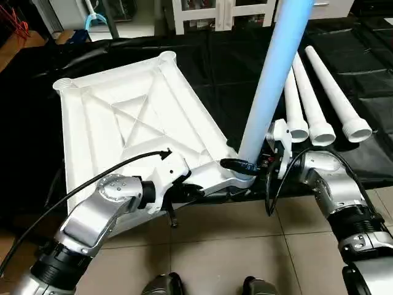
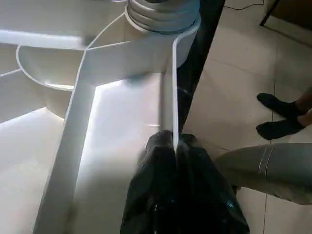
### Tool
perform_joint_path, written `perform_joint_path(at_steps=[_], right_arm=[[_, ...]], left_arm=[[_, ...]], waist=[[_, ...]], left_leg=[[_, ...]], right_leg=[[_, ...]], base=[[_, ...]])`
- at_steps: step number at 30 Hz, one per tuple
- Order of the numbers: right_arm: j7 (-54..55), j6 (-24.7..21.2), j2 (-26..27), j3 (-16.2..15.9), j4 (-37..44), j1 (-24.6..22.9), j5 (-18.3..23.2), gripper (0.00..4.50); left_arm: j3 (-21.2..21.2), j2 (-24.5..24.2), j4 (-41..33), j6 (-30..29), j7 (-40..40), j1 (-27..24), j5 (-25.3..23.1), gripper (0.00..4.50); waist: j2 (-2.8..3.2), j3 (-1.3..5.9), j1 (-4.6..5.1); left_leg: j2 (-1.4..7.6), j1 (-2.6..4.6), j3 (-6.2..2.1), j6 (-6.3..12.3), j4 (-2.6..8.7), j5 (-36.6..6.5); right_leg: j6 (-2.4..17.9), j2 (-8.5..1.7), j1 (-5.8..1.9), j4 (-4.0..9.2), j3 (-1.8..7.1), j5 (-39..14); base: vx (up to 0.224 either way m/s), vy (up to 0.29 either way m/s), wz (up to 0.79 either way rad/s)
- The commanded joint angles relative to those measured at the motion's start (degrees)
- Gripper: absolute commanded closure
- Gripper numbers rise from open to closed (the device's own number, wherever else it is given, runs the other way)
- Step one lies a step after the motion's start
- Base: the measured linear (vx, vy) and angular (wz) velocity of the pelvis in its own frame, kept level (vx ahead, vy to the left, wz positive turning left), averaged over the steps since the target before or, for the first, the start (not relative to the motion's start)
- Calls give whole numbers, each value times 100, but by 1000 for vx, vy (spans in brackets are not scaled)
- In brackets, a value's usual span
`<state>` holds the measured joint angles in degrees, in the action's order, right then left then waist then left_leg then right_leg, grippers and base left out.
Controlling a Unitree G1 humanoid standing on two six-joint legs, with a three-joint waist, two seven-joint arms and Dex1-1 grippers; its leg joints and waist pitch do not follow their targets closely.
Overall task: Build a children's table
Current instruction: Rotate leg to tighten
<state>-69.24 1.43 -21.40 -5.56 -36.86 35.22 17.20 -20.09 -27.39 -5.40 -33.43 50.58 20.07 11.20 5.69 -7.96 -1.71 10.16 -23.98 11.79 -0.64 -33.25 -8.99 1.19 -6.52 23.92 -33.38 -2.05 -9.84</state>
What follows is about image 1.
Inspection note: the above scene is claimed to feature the white plastic table leg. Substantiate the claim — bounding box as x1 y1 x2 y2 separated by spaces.
284 66 310 144
304 45 374 144
236 0 316 180
292 52 337 148

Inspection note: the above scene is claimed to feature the white plastic table top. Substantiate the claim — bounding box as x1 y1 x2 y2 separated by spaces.
52 50 260 238

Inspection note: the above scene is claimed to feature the black left robot foot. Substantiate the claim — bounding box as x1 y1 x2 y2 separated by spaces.
142 273 184 295

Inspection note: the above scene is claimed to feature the black robot foot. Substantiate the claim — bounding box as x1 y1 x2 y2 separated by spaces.
142 273 184 295
242 277 281 295

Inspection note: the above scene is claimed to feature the black right robot foot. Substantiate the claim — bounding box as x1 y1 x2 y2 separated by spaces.
242 277 281 295

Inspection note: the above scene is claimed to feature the black work mat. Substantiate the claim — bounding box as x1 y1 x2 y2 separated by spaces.
0 15 393 223

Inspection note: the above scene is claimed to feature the white drawer cabinet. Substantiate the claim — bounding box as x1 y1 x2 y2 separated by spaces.
311 0 356 20
171 0 278 35

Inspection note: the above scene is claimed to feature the small blue box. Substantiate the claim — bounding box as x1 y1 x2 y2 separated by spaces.
64 29 90 45

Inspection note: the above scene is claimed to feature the light blue hanger hook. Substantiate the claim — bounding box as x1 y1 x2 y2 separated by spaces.
84 0 112 33

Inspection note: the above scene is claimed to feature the cardboard box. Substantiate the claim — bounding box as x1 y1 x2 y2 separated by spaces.
0 29 47 69

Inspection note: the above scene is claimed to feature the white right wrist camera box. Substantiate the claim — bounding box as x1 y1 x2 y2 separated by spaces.
268 118 294 180

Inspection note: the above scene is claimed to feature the red cable bundle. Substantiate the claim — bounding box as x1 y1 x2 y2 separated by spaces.
0 5 29 41

